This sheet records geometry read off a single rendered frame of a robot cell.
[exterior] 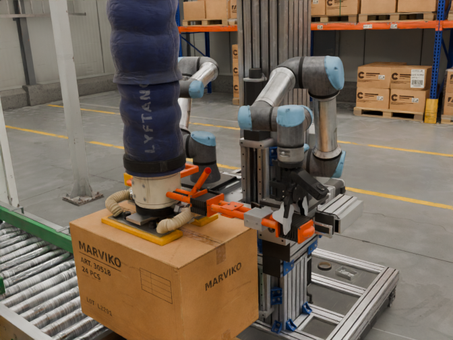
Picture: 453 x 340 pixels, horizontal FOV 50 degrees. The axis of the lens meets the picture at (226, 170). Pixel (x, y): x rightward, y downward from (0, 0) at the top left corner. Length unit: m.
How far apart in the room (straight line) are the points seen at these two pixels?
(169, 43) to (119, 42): 0.16
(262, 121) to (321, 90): 0.40
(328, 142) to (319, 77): 0.30
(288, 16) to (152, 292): 1.27
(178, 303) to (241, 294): 0.32
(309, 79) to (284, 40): 0.44
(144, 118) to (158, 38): 0.26
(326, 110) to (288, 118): 0.54
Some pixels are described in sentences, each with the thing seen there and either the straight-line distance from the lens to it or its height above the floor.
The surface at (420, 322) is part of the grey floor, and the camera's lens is 3.27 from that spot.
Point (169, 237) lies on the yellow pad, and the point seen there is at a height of 1.09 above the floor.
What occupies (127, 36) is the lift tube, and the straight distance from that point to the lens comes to 1.62.
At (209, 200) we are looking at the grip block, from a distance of 1.59.
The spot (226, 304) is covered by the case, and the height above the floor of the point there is 0.83.
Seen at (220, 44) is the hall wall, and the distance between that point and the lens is 12.07.
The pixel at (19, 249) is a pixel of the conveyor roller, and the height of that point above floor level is 0.52.
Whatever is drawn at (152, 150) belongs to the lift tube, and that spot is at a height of 1.38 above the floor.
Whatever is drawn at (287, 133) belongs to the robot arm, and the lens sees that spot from 1.34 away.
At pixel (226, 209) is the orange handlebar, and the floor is 1.21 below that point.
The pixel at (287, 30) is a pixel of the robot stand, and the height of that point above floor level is 1.73.
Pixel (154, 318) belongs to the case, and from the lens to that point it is 1.73.
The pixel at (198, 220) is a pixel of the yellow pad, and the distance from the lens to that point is 1.78.
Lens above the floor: 1.80
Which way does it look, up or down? 18 degrees down
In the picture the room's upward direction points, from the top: 2 degrees counter-clockwise
